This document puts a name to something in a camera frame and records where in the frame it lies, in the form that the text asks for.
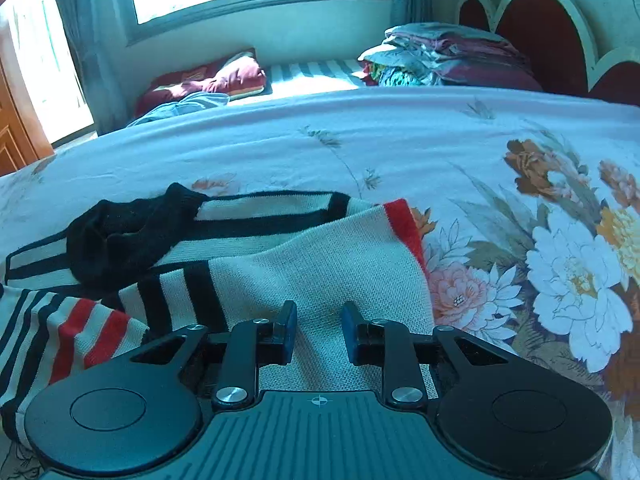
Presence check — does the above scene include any red white headboard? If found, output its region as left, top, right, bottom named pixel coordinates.
left=456, top=0, right=639, bottom=106

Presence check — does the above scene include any blue-grey curtain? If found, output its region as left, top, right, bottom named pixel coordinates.
left=55, top=0, right=128, bottom=136

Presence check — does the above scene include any blue garment on bed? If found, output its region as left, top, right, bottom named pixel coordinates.
left=128, top=91, right=230, bottom=128

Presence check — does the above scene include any stack of folded bedding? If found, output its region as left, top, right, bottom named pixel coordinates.
left=358, top=22, right=541, bottom=91

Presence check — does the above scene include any striped knit sweater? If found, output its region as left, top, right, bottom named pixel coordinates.
left=1, top=184, right=434, bottom=442

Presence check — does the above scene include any red pillow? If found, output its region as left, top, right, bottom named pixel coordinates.
left=134, top=48, right=267, bottom=118

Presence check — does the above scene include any floral bed sheet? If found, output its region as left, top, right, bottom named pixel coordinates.
left=1, top=88, right=639, bottom=479

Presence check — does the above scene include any striped mattress cover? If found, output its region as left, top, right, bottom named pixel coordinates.
left=265, top=60, right=366, bottom=98

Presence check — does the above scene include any brown wooden door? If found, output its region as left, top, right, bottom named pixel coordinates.
left=0, top=0, right=54, bottom=177

